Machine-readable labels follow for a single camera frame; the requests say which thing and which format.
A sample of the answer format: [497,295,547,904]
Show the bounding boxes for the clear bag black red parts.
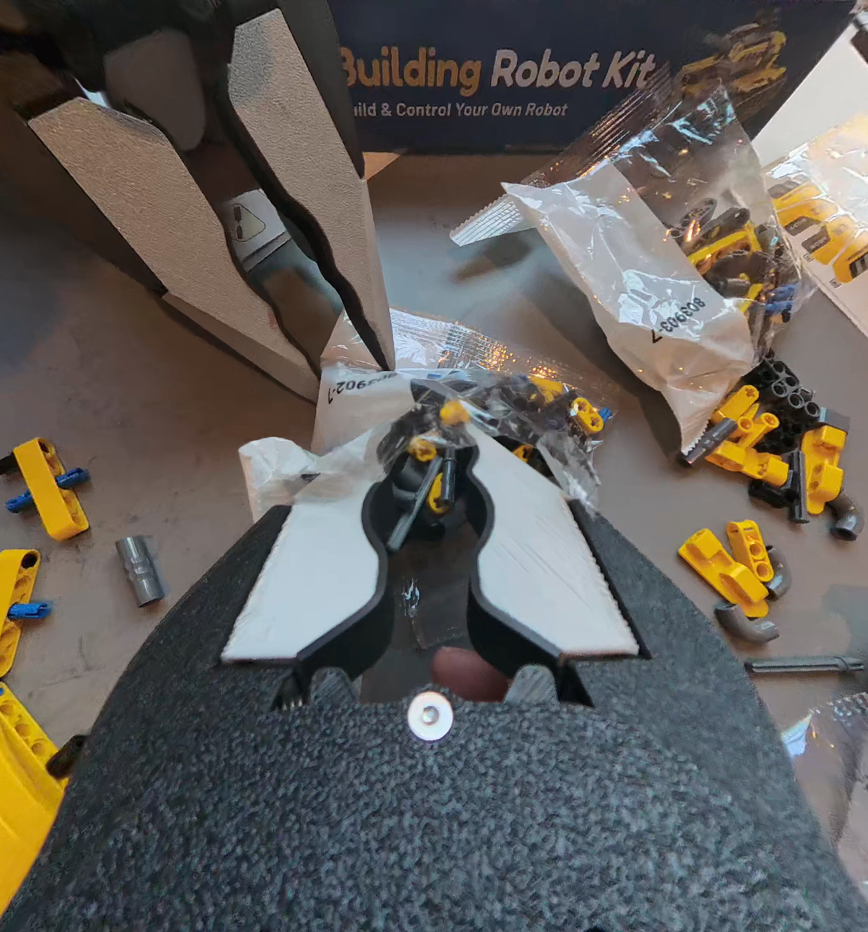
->
[779,641,868,900]

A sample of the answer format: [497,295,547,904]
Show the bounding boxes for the short yellow beam with pins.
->
[0,437,91,542]

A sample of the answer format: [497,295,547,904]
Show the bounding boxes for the blue robot kit box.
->
[328,0,860,155]

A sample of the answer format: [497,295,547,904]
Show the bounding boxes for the clear bag of mixed parts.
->
[450,69,819,454]

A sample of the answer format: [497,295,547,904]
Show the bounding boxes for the clear bag of dark parts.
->
[239,309,618,650]

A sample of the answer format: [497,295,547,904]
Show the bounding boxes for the black axle rod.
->
[743,655,866,675]

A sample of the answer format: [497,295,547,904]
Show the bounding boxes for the yellow black sticker sheet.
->
[761,113,868,350]

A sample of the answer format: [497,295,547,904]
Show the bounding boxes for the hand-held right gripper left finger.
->
[220,448,393,685]

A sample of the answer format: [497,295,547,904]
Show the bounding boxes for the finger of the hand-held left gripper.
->
[226,7,398,374]
[0,98,323,403]

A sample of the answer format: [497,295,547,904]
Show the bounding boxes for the person's right hand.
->
[430,647,511,701]

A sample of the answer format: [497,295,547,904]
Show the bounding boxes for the grey tube connector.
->
[115,535,167,607]

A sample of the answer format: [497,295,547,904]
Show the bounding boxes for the long yellow beam with pins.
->
[0,548,54,680]

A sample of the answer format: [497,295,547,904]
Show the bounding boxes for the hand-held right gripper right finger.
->
[466,437,640,685]

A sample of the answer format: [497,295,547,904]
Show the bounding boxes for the pile of loose toy parts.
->
[677,357,866,645]

